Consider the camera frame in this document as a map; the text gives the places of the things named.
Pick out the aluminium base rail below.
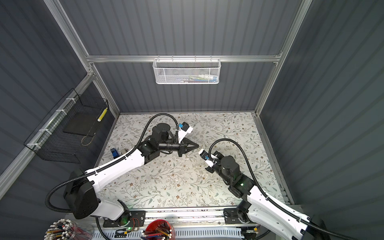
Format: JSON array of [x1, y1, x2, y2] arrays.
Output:
[[64, 205, 301, 238]]

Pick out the right black corrugated cable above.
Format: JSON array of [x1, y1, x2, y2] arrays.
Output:
[[208, 138, 358, 240]]

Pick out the black wire wall basket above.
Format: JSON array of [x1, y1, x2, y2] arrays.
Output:
[[24, 91, 109, 164]]

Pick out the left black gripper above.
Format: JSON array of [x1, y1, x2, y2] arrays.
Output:
[[158, 137, 199, 157]]

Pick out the blue usb stick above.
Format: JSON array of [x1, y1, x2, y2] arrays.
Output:
[[111, 148, 121, 159]]

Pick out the black corrugated cable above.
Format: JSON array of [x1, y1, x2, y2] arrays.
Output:
[[44, 112, 180, 214], [208, 138, 358, 240]]

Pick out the white mesh wall basket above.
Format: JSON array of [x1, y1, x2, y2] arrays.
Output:
[[153, 57, 222, 85]]

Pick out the yellow marker pen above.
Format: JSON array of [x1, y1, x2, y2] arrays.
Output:
[[97, 107, 108, 122]]

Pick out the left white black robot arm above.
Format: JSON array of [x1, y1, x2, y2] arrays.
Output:
[[64, 122, 199, 225]]

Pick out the red pencil cup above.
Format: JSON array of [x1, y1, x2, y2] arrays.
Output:
[[141, 220, 176, 240]]

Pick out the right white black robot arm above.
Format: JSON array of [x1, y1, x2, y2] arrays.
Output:
[[199, 149, 330, 240]]

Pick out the left black corrugated cable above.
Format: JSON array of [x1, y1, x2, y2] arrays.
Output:
[[44, 112, 180, 214]]

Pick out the clear pencil jar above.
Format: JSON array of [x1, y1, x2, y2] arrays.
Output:
[[44, 219, 94, 240]]

